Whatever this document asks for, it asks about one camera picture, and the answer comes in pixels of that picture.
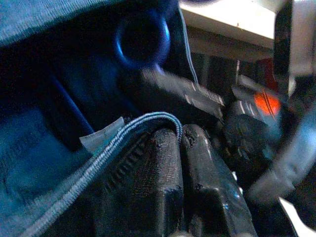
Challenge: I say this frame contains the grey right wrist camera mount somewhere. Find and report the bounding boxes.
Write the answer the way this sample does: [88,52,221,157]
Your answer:
[246,0,316,230]

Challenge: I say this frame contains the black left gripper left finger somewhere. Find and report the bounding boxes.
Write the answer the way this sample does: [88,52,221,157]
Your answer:
[93,128,185,237]

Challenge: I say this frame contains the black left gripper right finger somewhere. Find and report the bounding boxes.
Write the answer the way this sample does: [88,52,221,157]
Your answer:
[181,124,257,237]

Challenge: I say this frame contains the purple plastic hanger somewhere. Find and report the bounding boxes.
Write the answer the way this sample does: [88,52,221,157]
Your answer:
[49,12,171,135]

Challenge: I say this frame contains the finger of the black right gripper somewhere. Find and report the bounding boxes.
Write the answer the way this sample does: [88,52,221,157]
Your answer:
[139,69,225,117]

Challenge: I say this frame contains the blue denim shorts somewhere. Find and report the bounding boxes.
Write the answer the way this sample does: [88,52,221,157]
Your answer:
[0,0,198,237]

